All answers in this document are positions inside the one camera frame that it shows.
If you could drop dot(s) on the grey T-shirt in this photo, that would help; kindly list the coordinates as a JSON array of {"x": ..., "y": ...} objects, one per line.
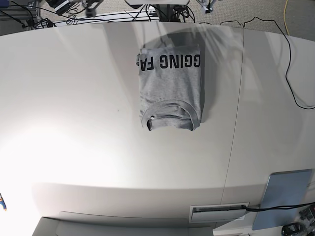
[{"x": 170, "y": 87}]

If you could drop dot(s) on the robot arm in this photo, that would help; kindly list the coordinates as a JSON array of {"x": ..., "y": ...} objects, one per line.
[
  {"x": 90, "y": 6},
  {"x": 206, "y": 6}
]

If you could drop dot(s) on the grey monitor back panel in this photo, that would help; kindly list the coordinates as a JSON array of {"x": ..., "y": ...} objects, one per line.
[{"x": 283, "y": 189}]

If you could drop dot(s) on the black white box device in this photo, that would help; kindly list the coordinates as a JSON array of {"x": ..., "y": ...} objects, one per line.
[{"x": 59, "y": 4}]

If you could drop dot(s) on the black device bottom right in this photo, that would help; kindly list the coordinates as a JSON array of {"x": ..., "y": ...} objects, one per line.
[{"x": 292, "y": 229}]

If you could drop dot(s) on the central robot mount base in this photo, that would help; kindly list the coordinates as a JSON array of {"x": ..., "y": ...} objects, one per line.
[{"x": 165, "y": 10}]

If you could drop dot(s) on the white cable tray slot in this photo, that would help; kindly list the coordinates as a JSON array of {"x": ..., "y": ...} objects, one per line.
[{"x": 217, "y": 213}]

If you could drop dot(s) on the blue orange tool handle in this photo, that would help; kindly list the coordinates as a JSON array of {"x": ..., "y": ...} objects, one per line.
[{"x": 2, "y": 203}]

